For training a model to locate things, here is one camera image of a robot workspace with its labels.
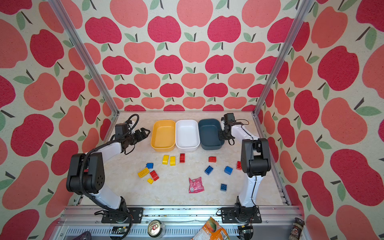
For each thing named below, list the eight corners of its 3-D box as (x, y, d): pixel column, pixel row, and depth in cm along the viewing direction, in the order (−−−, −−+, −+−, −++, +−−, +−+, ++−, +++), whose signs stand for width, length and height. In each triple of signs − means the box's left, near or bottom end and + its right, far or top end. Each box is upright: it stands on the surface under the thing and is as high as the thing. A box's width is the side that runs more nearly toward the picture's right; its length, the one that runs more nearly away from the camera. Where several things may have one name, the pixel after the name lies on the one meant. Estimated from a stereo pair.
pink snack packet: (188, 193, 83) (188, 192, 82) (188, 178, 89) (188, 176, 87) (204, 193, 83) (204, 192, 82) (203, 178, 89) (203, 176, 87)
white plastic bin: (174, 151, 100) (173, 147, 95) (176, 125, 116) (175, 119, 111) (199, 151, 100) (200, 147, 95) (198, 125, 116) (199, 119, 111)
